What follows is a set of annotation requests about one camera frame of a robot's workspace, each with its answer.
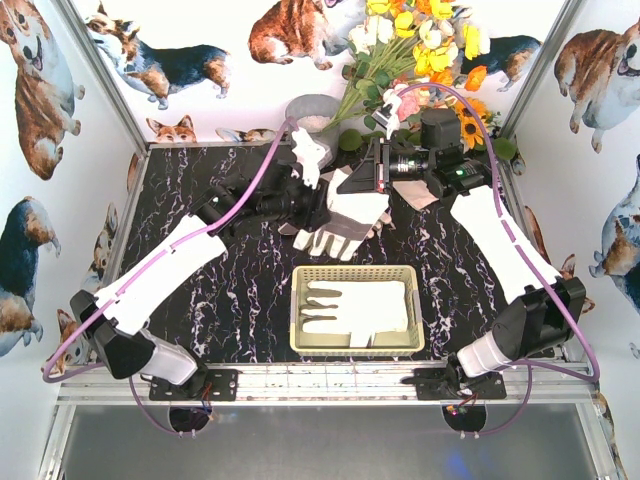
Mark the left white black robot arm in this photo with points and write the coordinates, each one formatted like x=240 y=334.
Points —
x=116 y=317

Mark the grey cuffed glove back right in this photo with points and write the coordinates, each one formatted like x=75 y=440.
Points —
x=415 y=193

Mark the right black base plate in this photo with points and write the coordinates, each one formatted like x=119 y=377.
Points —
x=443 y=384

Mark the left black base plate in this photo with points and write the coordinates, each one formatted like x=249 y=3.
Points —
x=219 y=384

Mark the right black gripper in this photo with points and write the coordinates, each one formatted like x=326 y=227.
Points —
x=377 y=166

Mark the white glove with grey band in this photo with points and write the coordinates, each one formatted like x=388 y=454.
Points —
x=353 y=219

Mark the beige plastic storage basket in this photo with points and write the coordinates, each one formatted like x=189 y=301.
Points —
x=389 y=344

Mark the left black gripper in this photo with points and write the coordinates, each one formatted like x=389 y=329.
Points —
x=318 y=204

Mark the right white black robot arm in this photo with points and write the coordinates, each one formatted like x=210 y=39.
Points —
x=543 y=306

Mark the artificial flower bouquet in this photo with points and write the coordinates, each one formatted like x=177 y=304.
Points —
x=400 y=42

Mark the aluminium front frame rail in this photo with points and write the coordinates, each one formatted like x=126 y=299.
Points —
x=325 y=383

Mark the grey metal bucket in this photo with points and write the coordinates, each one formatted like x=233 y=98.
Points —
x=314 y=113

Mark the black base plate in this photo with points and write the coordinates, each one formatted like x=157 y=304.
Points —
x=219 y=384
x=443 y=384

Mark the small sunflower pot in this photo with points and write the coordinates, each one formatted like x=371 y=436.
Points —
x=471 y=119

